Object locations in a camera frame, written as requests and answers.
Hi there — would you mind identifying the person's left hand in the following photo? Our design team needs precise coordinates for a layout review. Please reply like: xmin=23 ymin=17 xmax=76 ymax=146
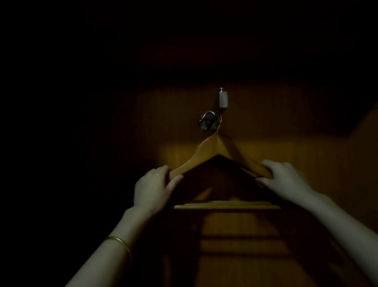
xmin=130 ymin=164 xmax=187 ymax=218

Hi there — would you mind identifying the person's right hand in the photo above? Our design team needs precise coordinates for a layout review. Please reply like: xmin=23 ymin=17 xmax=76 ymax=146
xmin=254 ymin=156 xmax=318 ymax=209

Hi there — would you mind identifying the brown wooden wardrobe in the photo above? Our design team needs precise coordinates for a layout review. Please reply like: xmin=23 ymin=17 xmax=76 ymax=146
xmin=102 ymin=19 xmax=378 ymax=287

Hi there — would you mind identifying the person's right forearm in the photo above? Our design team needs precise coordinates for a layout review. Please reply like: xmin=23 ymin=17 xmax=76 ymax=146
xmin=297 ymin=185 xmax=378 ymax=287

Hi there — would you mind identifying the person's left forearm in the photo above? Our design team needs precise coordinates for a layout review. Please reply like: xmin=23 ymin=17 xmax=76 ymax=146
xmin=35 ymin=207 xmax=155 ymax=287

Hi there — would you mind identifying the metal wardrobe hook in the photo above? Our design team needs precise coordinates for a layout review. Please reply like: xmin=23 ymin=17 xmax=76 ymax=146
xmin=198 ymin=110 xmax=223 ymax=132

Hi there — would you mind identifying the small white tag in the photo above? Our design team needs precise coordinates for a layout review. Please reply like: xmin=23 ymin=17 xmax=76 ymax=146
xmin=218 ymin=87 xmax=229 ymax=109

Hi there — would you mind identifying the gold bracelet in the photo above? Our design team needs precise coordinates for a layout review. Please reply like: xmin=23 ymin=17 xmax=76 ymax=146
xmin=102 ymin=234 xmax=134 ymax=270

